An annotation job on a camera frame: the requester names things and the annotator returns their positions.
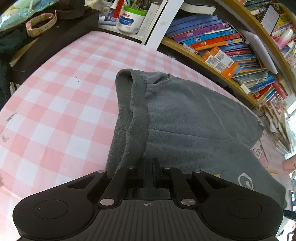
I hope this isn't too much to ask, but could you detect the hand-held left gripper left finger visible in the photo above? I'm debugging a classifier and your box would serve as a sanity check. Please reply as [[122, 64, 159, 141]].
[[66, 158, 145, 209]]

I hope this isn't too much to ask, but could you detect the pink checked printed tablecloth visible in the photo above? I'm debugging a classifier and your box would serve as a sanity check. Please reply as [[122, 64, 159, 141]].
[[0, 30, 296, 232]]

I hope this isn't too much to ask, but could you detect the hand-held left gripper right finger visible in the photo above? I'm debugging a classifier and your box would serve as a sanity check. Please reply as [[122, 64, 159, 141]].
[[153, 158, 234, 207]]

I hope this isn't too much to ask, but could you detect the white carton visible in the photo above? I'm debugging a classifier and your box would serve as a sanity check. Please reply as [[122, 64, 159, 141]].
[[137, 2, 160, 38]]

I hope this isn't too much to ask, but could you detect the row of colourful books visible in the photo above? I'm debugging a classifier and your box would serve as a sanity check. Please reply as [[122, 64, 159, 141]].
[[165, 14, 288, 100]]

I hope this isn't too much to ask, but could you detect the small white red box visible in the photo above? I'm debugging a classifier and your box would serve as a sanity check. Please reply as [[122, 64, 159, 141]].
[[182, 44, 199, 56]]

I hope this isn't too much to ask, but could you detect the beige wrist watch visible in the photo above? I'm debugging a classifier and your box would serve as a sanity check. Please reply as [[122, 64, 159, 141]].
[[25, 10, 57, 37]]

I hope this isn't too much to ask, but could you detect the orange white cardboard box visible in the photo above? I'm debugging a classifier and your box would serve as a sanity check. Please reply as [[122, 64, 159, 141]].
[[209, 46, 241, 79], [201, 50, 214, 63]]

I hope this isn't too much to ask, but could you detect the white shelf unit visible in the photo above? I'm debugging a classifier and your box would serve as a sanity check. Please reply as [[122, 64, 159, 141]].
[[97, 0, 185, 50]]

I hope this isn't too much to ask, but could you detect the person's right forearm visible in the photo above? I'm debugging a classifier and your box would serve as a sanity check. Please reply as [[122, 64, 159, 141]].
[[282, 158, 296, 179]]

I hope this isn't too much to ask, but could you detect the bunch of pens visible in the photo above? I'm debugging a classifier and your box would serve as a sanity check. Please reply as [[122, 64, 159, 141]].
[[124, 0, 149, 11]]

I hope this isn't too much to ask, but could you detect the red tassel ornament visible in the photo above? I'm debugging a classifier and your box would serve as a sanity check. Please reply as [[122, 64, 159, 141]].
[[112, 0, 125, 18]]

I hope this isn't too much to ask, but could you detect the wooden bookshelf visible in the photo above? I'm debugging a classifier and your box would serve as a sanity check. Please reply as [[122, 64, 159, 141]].
[[159, 0, 296, 114]]

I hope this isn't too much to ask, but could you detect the white jar with green rim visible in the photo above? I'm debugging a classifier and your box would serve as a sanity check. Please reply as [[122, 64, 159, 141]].
[[116, 6, 148, 35]]

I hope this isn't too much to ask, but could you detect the grey sweatshirt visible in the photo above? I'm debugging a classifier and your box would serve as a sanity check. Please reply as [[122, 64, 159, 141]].
[[105, 68, 288, 209]]

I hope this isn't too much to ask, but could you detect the stack of papers and magazines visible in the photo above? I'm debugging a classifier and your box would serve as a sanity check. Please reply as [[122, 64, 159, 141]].
[[264, 102, 292, 156]]

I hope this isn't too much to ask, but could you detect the black box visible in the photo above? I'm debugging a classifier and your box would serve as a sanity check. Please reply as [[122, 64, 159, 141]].
[[9, 9, 100, 74]]

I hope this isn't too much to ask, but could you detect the dark green cloth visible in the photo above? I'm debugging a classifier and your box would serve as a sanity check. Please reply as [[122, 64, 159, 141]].
[[0, 30, 27, 106]]

